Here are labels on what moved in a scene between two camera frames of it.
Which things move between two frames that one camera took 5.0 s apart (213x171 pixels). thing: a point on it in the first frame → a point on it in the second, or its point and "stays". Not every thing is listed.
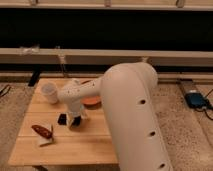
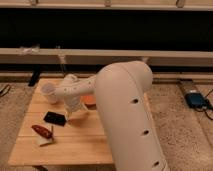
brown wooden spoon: (43, 131) stays
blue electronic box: (195, 100) stays
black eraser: (62, 120) → (55, 118)
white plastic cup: (50, 91) stays
